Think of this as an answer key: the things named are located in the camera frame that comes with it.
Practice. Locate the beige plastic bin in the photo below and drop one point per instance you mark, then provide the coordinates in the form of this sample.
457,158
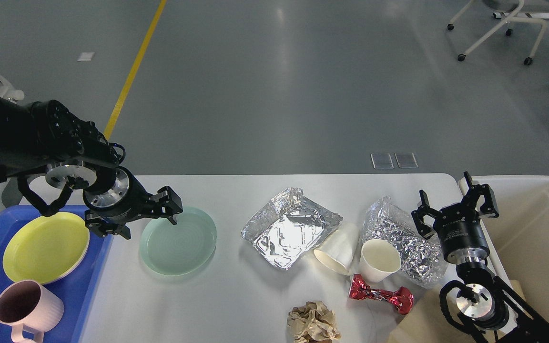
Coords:
520,235

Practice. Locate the lying white paper cup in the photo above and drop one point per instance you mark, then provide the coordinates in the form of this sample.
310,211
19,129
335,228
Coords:
337,251

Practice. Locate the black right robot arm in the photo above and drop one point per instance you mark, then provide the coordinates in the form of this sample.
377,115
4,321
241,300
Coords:
478,301

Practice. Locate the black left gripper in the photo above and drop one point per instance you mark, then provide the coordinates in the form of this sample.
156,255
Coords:
117,198

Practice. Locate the yellow plate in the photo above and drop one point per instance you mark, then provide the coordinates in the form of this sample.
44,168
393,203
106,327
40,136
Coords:
46,249

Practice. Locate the brown paper bag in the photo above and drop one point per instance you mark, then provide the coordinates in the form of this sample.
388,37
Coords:
426,324

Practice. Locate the flat aluminium foil tray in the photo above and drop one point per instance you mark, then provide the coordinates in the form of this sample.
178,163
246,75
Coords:
289,225

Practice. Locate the red foil wrapper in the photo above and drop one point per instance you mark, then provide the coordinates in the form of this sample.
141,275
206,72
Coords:
402,299

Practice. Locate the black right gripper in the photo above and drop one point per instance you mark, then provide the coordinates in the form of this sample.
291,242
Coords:
458,226

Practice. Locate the upright white paper cup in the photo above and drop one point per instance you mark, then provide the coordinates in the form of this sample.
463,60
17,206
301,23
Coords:
378,260

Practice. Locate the white chair base bar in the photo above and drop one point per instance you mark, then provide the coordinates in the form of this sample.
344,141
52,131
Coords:
542,16

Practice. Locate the light green plate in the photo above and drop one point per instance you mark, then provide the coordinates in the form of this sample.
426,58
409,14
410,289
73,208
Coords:
178,249

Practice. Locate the crumpled aluminium foil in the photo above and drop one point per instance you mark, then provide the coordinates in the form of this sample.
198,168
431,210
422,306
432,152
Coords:
422,260

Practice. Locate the crumpled brown paper ball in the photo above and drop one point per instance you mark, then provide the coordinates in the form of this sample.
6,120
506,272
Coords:
313,322

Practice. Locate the white wheeled chair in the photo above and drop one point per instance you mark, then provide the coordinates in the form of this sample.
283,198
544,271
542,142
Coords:
513,7

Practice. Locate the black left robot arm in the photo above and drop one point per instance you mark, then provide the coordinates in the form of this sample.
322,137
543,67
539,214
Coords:
53,153

